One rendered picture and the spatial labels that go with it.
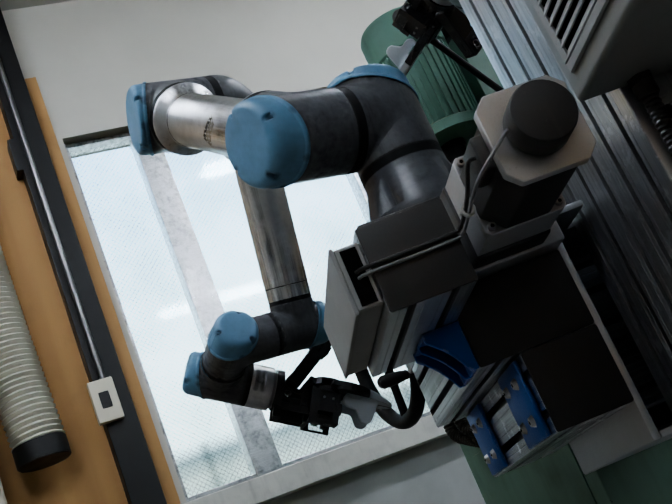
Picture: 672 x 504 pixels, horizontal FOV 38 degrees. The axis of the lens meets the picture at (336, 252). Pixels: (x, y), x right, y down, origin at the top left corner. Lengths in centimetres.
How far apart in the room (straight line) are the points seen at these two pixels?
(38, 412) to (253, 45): 165
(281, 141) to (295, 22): 273
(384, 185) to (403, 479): 206
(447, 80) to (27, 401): 151
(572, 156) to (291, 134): 46
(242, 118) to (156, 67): 244
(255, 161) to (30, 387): 178
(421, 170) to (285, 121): 18
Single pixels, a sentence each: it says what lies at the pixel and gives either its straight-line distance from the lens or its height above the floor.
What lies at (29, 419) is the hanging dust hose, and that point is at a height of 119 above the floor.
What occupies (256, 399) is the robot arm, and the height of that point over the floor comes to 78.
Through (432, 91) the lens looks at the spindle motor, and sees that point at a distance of 209.
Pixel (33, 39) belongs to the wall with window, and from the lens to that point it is 371.
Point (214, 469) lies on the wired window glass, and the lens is 317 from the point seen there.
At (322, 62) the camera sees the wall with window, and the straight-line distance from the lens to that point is 384.
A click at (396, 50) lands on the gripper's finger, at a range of 198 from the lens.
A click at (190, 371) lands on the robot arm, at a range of 167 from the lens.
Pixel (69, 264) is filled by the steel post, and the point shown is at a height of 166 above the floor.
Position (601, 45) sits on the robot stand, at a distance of 89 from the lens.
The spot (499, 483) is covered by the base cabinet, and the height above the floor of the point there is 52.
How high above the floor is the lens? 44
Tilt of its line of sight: 18 degrees up
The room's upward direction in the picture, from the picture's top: 23 degrees counter-clockwise
